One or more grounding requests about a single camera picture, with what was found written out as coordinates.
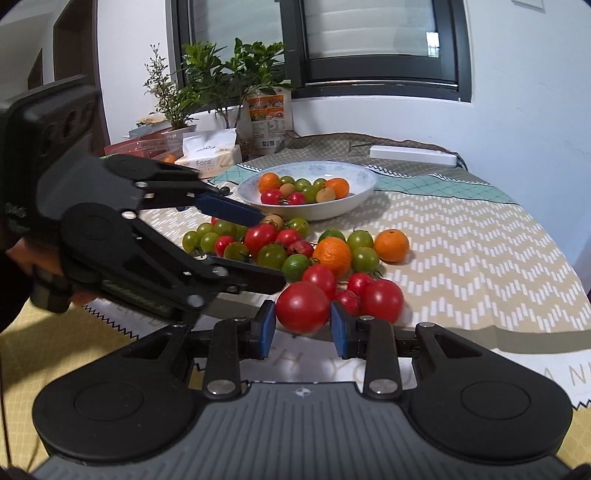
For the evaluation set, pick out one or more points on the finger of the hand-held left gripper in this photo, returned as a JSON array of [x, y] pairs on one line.
[[249, 277], [231, 208]]

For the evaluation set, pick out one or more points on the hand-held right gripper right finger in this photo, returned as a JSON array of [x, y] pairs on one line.
[[339, 330]]

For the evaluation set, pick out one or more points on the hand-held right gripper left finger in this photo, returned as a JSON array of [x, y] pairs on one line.
[[264, 330]]

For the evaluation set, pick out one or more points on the red hawthorn berry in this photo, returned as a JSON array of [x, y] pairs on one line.
[[360, 283], [225, 245], [349, 303], [301, 248]]

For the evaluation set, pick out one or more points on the large red tomato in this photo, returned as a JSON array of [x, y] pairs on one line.
[[303, 307]]

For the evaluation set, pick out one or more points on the brown longan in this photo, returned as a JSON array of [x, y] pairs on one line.
[[325, 194], [287, 189], [272, 221]]

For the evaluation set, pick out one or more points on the orange mandarin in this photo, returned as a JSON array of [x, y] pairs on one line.
[[332, 256], [391, 245], [270, 182], [337, 188]]

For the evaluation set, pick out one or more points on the pile of red cherry tomatoes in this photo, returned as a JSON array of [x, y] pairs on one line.
[[382, 300]]

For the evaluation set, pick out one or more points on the white ceramic bowl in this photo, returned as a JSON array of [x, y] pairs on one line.
[[351, 203]]

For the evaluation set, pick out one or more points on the person's left hand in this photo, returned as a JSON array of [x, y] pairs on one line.
[[32, 261]]

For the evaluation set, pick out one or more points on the beige tissue pack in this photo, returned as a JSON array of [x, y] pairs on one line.
[[210, 164]]

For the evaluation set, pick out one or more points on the white tissue pack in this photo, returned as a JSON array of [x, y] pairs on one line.
[[207, 142]]

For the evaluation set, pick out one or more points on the clear plastic fruit container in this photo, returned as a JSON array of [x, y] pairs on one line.
[[138, 146]]

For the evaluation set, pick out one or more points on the thin-leaf plant in white pot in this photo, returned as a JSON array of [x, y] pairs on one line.
[[180, 133]]

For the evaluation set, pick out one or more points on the stack of books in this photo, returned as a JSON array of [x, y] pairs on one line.
[[147, 124]]

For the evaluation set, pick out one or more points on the dark wooden door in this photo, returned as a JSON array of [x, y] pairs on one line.
[[74, 46]]

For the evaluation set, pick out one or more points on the printed paper carton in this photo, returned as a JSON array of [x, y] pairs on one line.
[[270, 122]]

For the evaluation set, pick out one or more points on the broad-leaf potted plant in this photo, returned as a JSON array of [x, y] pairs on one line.
[[231, 74]]

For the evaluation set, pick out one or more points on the patchwork printed tablecloth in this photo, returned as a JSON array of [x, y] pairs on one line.
[[461, 258]]

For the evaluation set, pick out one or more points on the white power strip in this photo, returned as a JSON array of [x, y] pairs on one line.
[[413, 154]]

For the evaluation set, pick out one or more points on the dark framed window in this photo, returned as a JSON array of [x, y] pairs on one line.
[[369, 41]]

